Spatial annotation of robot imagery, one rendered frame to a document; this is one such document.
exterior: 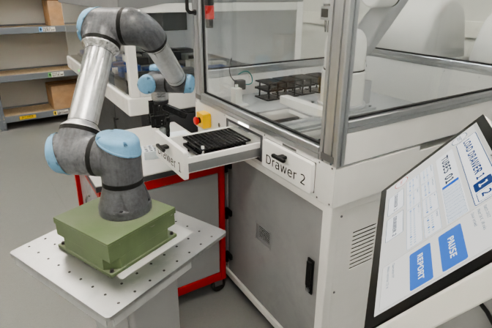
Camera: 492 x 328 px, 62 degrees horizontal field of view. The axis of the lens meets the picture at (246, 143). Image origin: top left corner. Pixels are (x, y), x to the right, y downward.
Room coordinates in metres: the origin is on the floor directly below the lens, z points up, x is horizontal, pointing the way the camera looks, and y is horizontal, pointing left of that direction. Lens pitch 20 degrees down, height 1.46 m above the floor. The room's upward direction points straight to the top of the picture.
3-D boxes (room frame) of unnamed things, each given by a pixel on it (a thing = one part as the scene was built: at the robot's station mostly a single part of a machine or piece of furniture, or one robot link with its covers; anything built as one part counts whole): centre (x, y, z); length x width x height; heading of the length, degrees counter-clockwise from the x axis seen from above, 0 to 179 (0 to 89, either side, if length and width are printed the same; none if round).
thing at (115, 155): (1.07, 0.36, 1.03); 0.13 x 0.12 x 0.14; 81
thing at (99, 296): (1.05, 0.37, 0.70); 0.45 x 0.44 x 0.12; 145
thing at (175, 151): (1.47, 0.29, 0.87); 0.29 x 0.02 x 0.11; 32
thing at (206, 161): (1.58, 0.11, 0.86); 0.40 x 0.26 x 0.06; 122
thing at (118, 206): (1.07, 0.35, 0.91); 0.15 x 0.15 x 0.10
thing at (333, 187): (1.86, -0.41, 0.87); 1.02 x 0.95 x 0.14; 32
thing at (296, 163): (1.37, -0.15, 0.87); 0.29 x 0.02 x 0.11; 32
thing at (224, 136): (1.58, 0.12, 0.87); 0.22 x 0.18 x 0.06; 122
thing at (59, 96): (4.89, 2.18, 0.28); 0.41 x 0.32 x 0.28; 125
